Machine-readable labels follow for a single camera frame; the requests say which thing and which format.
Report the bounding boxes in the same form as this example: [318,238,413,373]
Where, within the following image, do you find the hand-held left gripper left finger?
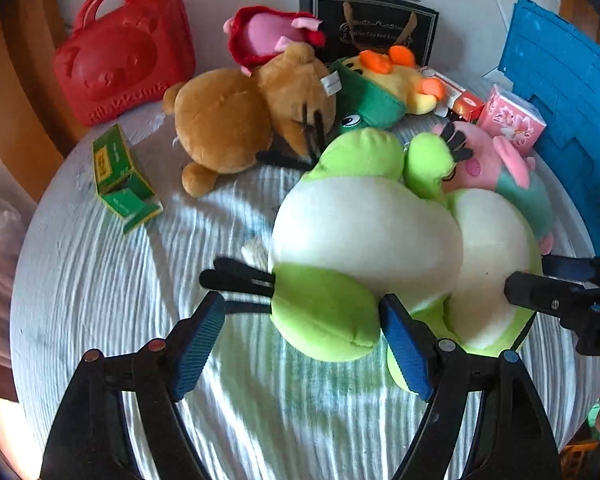
[39,290,227,480]

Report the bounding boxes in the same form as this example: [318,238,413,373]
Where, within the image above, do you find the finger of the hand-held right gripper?
[542,254,600,286]
[504,270,600,331]

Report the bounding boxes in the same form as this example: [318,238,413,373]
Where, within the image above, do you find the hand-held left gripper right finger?
[379,292,563,480]

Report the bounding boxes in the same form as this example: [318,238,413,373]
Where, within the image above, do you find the green frog plush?
[200,102,463,363]
[387,132,546,393]

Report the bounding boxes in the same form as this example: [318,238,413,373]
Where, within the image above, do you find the blue plastic storage crate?
[497,0,600,271]

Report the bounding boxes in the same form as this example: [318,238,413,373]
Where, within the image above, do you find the white wood-grain desktop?
[9,60,596,480]

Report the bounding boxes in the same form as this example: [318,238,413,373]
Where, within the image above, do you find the teal and pink plush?
[432,120,556,256]

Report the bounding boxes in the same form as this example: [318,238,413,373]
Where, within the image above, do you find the pink tissue pack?
[477,85,548,153]

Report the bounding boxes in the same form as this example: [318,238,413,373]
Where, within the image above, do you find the green medicine box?
[91,125,163,236]

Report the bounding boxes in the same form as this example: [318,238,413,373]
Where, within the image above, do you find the long white red box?
[422,71,468,98]

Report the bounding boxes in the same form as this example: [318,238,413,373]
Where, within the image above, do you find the white plastic bag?
[0,190,38,311]

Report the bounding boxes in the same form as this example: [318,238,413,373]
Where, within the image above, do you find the brown bear plush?
[162,42,338,198]

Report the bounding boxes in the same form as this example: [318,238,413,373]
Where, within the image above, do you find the yellow duck plush green hood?
[327,46,448,128]

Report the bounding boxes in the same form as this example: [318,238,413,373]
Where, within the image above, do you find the red bear suitcase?
[52,0,197,128]

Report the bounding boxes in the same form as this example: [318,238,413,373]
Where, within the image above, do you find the red and pink plush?
[223,5,327,78]

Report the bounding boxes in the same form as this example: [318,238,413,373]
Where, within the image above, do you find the black gift box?
[299,0,438,68]

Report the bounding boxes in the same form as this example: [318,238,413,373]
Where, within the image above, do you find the curved wooden frame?
[0,0,81,161]

